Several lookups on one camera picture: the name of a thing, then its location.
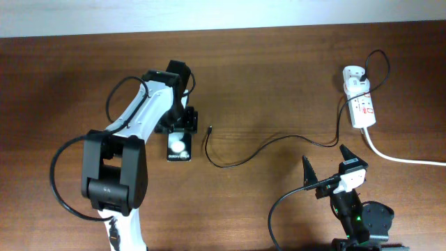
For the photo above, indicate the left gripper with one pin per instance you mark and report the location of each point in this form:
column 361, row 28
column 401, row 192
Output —
column 189, row 125

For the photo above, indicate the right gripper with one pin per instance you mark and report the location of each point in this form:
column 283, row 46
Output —
column 309, row 176

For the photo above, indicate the black Galaxy smartphone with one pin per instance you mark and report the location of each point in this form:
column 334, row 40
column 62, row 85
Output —
column 179, row 147

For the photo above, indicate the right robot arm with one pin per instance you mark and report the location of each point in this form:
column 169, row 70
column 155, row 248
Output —
column 366, row 224

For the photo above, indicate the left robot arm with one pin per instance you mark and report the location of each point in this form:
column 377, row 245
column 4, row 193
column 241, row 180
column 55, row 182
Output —
column 115, row 172

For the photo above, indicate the white USB charger adapter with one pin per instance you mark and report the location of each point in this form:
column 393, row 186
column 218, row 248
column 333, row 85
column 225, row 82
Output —
column 354, row 85

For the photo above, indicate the white power strip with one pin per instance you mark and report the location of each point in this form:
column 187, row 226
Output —
column 360, row 105

